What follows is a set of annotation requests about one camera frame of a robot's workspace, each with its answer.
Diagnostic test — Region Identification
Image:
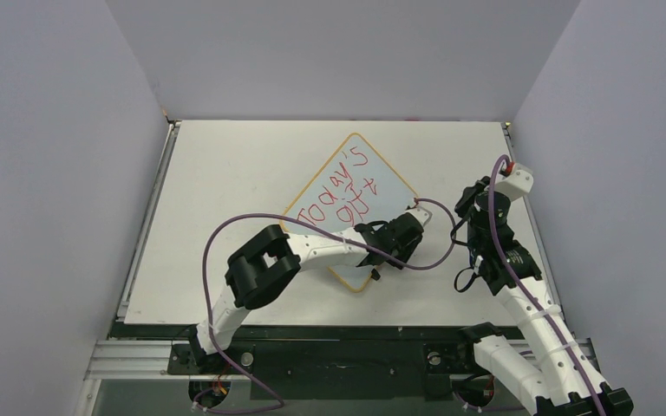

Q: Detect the yellow-framed whiteboard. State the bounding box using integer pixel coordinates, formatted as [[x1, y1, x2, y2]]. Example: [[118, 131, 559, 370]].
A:
[[279, 133, 421, 294]]

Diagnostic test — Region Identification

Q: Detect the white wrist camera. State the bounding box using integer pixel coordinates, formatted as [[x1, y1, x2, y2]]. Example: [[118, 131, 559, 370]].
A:
[[406, 206, 433, 227], [495, 162, 534, 202]]

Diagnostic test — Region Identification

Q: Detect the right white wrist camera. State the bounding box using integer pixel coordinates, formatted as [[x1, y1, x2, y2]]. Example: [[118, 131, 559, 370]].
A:
[[495, 162, 534, 202]]

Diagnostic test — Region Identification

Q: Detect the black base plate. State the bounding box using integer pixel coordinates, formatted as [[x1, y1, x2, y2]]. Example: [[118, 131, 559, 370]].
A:
[[108, 324, 541, 402]]

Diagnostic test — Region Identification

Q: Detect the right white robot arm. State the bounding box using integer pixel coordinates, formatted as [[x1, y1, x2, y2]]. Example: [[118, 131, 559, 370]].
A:
[[454, 177, 634, 415]]

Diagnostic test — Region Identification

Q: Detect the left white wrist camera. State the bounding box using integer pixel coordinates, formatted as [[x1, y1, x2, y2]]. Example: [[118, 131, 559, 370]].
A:
[[406, 206, 433, 227]]

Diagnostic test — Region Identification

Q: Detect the aluminium frame rail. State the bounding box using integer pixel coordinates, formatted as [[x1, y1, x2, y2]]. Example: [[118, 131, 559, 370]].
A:
[[82, 338, 604, 381]]

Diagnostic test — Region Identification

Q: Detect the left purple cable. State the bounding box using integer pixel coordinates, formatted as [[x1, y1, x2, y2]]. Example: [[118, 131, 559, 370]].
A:
[[192, 198, 458, 416]]

